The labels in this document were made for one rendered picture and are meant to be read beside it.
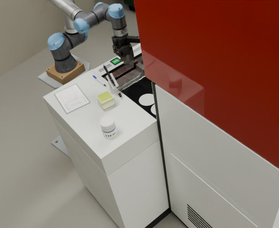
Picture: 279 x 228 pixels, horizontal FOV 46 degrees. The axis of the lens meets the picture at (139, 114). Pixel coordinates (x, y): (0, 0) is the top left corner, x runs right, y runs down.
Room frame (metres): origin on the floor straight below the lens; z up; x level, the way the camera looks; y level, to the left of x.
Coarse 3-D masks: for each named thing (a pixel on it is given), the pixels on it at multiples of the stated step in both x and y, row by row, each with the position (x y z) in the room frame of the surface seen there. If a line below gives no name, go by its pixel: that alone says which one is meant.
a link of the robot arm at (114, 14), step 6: (114, 6) 1.53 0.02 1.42; (120, 6) 1.52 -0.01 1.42; (108, 12) 1.54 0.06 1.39; (114, 12) 1.50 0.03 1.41; (120, 12) 1.50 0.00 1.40; (108, 18) 1.53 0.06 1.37; (114, 18) 1.50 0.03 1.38; (120, 18) 1.50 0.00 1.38; (114, 24) 1.50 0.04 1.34; (120, 24) 1.50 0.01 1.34; (126, 24) 1.52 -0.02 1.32
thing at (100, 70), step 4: (132, 48) 1.84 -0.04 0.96; (136, 48) 1.84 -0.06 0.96; (140, 48) 1.83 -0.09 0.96; (136, 52) 1.79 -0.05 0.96; (140, 52) 1.78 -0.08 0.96; (116, 56) 1.79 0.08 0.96; (104, 64) 1.73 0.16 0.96; (108, 64) 1.72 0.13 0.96; (112, 64) 1.71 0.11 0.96; (120, 64) 1.70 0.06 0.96; (96, 68) 1.70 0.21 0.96; (100, 68) 1.69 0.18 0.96; (108, 68) 1.68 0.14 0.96; (112, 68) 1.67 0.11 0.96; (100, 72) 1.65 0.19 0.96; (104, 72) 1.64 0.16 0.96
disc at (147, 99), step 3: (141, 96) 1.43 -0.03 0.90; (144, 96) 1.43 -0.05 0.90; (147, 96) 1.42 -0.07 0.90; (150, 96) 1.42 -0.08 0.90; (153, 96) 1.41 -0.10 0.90; (141, 99) 1.41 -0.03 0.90; (144, 99) 1.41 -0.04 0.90; (147, 99) 1.40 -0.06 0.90; (150, 99) 1.40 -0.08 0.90; (153, 99) 1.39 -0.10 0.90; (141, 102) 1.38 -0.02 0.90; (144, 102) 1.38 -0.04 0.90; (147, 102) 1.37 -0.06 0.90; (150, 102) 1.37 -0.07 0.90; (153, 102) 1.37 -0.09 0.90; (147, 105) 1.35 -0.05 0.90
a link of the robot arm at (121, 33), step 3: (126, 27) 1.52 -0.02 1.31; (114, 30) 1.51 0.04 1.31; (117, 30) 1.50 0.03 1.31; (120, 30) 1.50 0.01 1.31; (123, 30) 1.50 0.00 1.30; (126, 30) 1.51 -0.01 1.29; (114, 33) 1.51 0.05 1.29; (117, 33) 1.50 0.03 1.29; (120, 33) 1.49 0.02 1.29; (123, 33) 1.50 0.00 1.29; (126, 33) 1.51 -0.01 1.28; (117, 36) 1.50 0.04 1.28; (120, 36) 1.50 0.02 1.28
